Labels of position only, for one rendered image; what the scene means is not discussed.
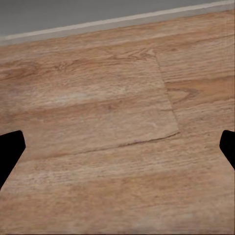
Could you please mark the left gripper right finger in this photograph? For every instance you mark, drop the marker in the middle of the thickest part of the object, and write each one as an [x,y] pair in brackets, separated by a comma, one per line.
[227,146]

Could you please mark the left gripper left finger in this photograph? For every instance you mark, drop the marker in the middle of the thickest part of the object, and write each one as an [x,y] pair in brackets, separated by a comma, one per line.
[12,146]

